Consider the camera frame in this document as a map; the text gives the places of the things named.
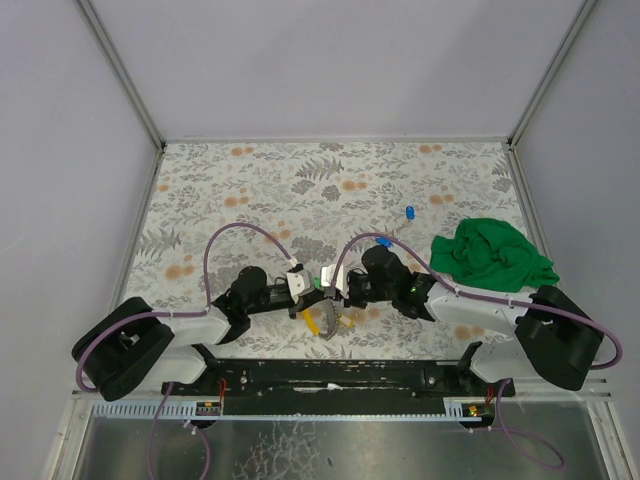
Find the numbered keyring organizer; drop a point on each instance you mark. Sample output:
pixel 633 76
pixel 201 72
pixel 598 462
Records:
pixel 322 319

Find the green cloth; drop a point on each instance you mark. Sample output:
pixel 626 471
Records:
pixel 491 254

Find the yellow tag key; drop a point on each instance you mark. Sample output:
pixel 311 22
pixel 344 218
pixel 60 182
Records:
pixel 346 321

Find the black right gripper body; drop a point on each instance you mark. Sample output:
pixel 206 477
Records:
pixel 343 297

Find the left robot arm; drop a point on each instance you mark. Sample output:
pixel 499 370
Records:
pixel 136 344

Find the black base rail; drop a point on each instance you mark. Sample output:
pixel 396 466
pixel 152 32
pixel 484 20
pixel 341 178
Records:
pixel 336 387

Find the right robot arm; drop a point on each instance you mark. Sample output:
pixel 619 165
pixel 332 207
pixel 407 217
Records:
pixel 548 335

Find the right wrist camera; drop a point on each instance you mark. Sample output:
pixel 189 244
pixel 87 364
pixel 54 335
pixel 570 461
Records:
pixel 332 277

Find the blue tag lower key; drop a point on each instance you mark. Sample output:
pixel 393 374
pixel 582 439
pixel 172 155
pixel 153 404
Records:
pixel 384 242

